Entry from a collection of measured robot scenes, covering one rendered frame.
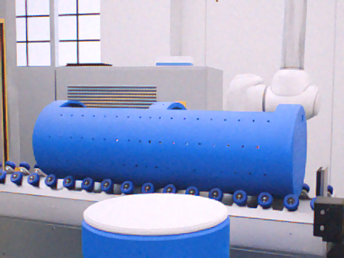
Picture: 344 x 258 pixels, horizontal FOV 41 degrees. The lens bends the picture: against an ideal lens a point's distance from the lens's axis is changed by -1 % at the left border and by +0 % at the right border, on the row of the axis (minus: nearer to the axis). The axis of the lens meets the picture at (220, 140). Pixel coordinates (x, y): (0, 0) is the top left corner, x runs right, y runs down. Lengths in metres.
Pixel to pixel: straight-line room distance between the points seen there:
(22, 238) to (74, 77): 1.70
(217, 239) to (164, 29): 3.34
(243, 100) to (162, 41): 2.24
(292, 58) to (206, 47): 2.42
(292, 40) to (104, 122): 0.84
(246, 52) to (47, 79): 1.76
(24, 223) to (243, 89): 0.97
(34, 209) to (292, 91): 1.05
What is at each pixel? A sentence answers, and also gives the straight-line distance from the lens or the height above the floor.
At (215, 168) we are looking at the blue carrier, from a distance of 1.31.
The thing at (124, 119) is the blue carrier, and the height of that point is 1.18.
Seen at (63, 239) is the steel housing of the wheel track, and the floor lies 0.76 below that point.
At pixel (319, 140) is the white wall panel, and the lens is 4.11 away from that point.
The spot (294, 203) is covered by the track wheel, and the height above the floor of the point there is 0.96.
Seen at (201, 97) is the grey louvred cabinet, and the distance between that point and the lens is 2.92.
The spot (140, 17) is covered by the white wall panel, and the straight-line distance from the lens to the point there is 4.15.
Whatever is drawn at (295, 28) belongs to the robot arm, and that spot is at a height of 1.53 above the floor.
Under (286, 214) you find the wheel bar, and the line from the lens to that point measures 1.30.
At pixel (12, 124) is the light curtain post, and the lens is 2.32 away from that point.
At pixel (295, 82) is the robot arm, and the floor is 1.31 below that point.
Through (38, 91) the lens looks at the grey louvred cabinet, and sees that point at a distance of 3.41.
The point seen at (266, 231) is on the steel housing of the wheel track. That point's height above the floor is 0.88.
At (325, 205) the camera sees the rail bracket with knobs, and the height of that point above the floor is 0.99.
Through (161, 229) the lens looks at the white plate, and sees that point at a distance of 0.78.
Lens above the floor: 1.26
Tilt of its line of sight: 6 degrees down
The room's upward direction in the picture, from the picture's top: 1 degrees clockwise
